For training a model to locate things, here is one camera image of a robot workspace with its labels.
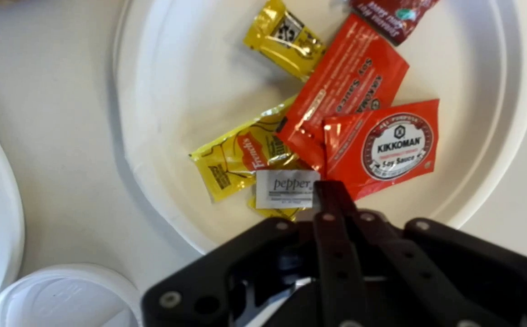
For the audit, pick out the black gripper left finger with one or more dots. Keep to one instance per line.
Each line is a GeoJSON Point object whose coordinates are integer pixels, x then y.
{"type": "Point", "coordinates": [330, 260]}

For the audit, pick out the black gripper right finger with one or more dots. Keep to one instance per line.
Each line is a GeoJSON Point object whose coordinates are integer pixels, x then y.
{"type": "Point", "coordinates": [420, 279]}

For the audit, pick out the orange Kikkoman soy sauce sachet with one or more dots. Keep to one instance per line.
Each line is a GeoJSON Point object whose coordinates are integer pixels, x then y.
{"type": "Point", "coordinates": [397, 148]}

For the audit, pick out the white pepper sachet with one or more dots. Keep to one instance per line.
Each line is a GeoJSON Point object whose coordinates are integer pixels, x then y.
{"type": "Point", "coordinates": [284, 190]}

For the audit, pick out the yellow mustard sachet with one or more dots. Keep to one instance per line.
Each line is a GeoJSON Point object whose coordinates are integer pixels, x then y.
{"type": "Point", "coordinates": [233, 161]}

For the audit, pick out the long orange sauce sachet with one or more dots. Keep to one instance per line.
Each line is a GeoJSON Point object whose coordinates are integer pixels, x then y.
{"type": "Point", "coordinates": [348, 79]}

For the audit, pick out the yellow sachet with black print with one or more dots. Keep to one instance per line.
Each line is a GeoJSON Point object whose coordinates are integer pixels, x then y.
{"type": "Point", "coordinates": [282, 39]}

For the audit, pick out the white plastic plate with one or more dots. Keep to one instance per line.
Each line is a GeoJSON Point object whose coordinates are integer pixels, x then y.
{"type": "Point", "coordinates": [179, 92]}

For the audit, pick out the dark red sachet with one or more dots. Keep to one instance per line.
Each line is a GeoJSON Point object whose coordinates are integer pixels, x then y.
{"type": "Point", "coordinates": [391, 15]}

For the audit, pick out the white cup lid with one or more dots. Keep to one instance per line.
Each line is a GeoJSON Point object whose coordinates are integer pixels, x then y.
{"type": "Point", "coordinates": [64, 300]}

